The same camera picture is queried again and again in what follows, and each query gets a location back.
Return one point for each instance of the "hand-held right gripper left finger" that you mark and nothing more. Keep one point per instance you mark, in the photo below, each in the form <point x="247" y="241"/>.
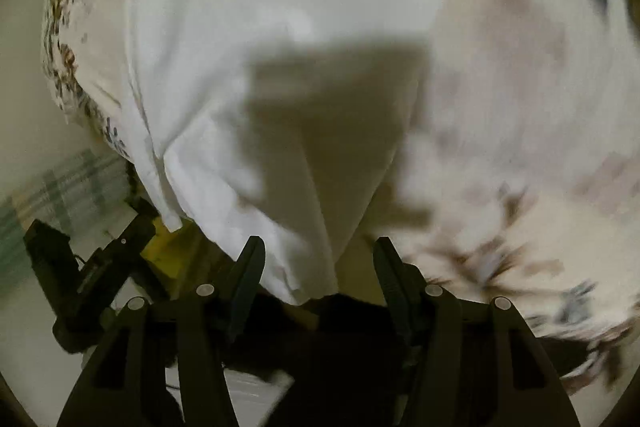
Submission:
<point x="246" y="277"/>

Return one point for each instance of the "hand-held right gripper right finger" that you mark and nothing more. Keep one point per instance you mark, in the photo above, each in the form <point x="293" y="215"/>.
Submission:
<point x="392" y="277"/>

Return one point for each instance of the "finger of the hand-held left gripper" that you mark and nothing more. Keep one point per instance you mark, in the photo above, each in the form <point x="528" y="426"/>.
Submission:
<point x="142" y="217"/>

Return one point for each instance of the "white garment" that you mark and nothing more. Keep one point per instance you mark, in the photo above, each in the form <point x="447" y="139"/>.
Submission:
<point x="280" y="57"/>

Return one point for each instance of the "yellow cloth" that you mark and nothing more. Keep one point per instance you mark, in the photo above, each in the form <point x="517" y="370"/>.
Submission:
<point x="172" y="252"/>

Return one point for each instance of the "green striped cloth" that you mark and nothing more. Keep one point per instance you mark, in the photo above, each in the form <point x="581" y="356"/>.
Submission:
<point x="65" y="192"/>

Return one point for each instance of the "dark cloth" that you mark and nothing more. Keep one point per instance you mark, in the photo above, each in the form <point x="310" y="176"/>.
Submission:
<point x="330" y="347"/>

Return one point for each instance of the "floral printed cloth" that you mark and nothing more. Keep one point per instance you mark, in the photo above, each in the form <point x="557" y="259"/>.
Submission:
<point x="525" y="107"/>

